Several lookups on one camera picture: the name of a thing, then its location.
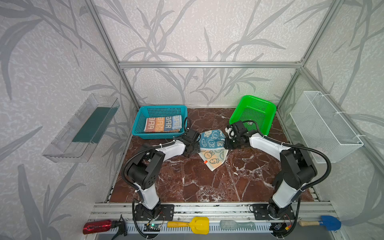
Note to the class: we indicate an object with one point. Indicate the clear plastic wall tray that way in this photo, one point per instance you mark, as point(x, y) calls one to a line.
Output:
point(79, 138)

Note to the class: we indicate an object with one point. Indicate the orange beige lettered towel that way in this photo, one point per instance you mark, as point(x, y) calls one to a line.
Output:
point(172, 124)

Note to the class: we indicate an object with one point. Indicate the left controller board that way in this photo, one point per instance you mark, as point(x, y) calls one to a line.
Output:
point(151, 227)

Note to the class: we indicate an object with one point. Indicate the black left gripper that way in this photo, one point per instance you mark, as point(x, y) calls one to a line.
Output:
point(195, 143)

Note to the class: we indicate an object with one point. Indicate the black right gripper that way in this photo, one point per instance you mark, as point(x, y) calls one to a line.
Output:
point(231, 141)

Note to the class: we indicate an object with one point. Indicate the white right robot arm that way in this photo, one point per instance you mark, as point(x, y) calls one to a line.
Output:
point(297, 167)

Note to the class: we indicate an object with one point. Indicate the teal plastic basket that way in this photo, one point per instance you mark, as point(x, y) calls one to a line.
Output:
point(156, 112)

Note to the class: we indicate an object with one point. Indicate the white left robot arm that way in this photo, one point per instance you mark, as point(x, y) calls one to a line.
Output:
point(141, 172)

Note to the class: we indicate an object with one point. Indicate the blue bunny towel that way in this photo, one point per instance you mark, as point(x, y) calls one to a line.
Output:
point(212, 149)

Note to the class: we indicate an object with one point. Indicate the pale green brush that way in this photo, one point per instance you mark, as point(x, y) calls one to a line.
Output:
point(233, 225)

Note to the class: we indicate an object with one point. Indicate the right controller board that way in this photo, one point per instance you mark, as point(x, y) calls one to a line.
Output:
point(280, 227)

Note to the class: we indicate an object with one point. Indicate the pink object in wire basket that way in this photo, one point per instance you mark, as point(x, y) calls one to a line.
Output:
point(320, 154)

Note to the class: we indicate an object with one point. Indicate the green plastic basket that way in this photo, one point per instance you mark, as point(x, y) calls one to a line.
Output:
point(255, 109)

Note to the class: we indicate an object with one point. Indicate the yellow toy shovel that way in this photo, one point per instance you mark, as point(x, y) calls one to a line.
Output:
point(198, 225)

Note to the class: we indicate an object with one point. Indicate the white wire wall basket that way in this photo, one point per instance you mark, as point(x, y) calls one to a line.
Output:
point(323, 128)

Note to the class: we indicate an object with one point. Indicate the blue toy shovel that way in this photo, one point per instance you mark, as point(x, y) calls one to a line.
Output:
point(329, 222)

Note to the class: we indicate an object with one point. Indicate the red bottle with black trigger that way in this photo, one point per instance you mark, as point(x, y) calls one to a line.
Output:
point(105, 226)

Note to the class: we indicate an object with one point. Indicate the controller board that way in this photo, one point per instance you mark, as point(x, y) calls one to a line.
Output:
point(151, 227)
point(280, 227)

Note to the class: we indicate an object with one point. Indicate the aluminium frame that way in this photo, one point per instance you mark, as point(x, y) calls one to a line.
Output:
point(300, 69)

